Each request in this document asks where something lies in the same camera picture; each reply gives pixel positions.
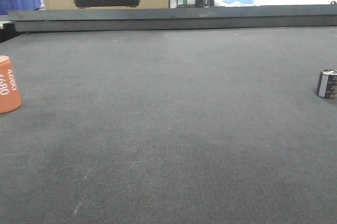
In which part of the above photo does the dark brown cylindrical capacitor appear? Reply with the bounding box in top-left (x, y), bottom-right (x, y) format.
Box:
top-left (316, 69), bottom-right (336, 99)

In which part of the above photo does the white table with blue sheet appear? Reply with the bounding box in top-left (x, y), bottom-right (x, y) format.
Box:
top-left (214, 0), bottom-right (336, 7)

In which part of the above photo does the dark grey metal table rail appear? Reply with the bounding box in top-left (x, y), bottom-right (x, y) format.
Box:
top-left (8, 4), bottom-right (336, 32)

